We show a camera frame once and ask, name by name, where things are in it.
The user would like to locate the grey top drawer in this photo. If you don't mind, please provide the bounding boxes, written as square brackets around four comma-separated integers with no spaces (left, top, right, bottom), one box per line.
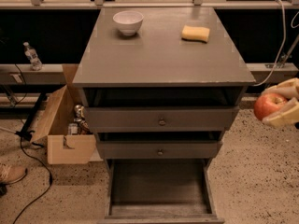
[84,106,238,133]

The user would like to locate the clear plastic water bottle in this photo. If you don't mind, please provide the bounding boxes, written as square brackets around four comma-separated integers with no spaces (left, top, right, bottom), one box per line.
[23,42,43,71]

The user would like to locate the tan sneaker shoe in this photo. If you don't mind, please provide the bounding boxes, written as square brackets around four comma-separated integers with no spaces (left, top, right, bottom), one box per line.
[0,163,27,185]

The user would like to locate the white hanging cable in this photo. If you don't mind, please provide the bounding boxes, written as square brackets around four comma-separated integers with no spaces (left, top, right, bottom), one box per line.
[251,0,287,88]

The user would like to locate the items inside cardboard box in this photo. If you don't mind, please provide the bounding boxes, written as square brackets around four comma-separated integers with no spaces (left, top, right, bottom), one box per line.
[67,105,90,135]

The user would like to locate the yellow sponge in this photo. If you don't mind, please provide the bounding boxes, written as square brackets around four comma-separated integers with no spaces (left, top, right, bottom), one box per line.
[181,25,210,43]

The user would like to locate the black floor cable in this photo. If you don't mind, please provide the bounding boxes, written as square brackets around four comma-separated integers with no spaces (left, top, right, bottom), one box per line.
[11,63,53,224]

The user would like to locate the cardboard box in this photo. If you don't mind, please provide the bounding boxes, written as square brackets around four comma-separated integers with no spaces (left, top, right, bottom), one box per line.
[31,64,96,164]

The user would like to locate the grey middle drawer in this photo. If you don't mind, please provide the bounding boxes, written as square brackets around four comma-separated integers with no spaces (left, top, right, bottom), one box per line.
[98,132,222,160]

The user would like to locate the red apple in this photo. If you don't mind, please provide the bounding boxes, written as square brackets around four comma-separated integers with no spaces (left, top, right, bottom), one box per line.
[253,93,288,120]

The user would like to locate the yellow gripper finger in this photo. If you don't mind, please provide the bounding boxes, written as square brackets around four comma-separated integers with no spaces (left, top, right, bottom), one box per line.
[262,98,299,128]
[263,77,299,99]

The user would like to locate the grey bottom drawer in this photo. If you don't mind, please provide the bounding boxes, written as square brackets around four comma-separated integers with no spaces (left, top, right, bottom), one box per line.
[99,159,224,224]

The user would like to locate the grey drawer cabinet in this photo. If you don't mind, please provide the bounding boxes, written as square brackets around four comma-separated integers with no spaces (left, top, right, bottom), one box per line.
[72,7,256,224]

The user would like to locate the grey drawer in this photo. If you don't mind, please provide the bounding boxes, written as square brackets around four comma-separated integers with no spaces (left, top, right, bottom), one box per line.
[98,132,222,160]
[84,106,238,133]
[99,159,224,224]

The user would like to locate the white ceramic bowl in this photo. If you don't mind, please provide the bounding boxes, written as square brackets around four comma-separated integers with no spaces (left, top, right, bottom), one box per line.
[113,10,144,35]

